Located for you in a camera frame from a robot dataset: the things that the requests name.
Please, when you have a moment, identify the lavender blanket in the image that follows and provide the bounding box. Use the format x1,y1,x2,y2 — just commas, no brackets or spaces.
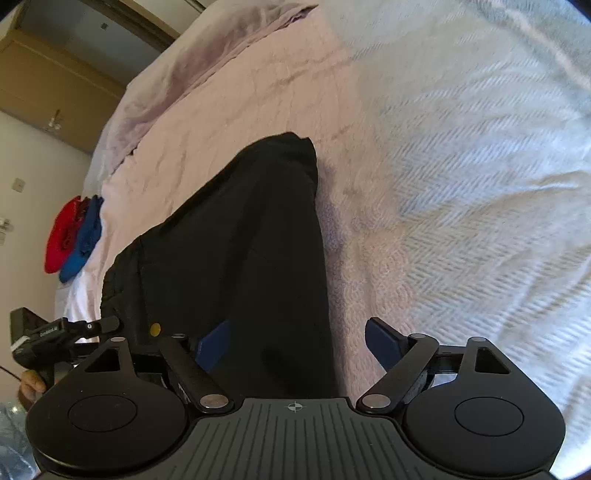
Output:
82,1,318,197

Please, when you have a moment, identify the blue folded garment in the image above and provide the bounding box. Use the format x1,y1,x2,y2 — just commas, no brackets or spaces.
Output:
58,195,104,284

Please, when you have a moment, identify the red folded garment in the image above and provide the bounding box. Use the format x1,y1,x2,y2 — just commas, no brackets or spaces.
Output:
44,196,90,274

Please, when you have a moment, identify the light blue striped bedsheet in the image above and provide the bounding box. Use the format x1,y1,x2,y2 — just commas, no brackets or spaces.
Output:
322,1,590,479

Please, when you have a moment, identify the black garment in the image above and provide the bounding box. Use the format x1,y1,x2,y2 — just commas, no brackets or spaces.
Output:
100,133,338,399

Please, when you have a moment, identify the wooden door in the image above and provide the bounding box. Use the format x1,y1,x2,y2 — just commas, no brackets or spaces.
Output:
1,29,124,153

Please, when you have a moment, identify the left hand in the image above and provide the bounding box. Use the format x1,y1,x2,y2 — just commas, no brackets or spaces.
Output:
18,370,46,411

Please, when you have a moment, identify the pink bed quilt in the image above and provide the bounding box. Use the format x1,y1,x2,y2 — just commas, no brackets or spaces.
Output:
55,13,417,398

